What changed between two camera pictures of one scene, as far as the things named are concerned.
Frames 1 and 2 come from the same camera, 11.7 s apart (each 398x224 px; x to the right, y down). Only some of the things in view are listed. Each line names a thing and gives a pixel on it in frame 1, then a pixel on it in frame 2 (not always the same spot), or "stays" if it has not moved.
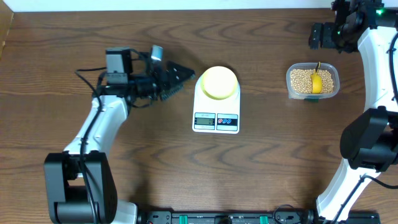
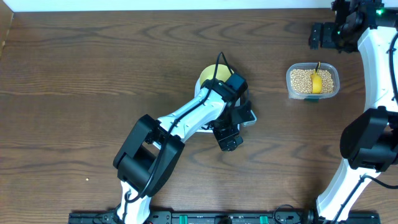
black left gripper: [161, 82] → [227, 137]
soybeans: [301, 81] stays
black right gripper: [326, 42] stays
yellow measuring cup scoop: [317, 80] stays
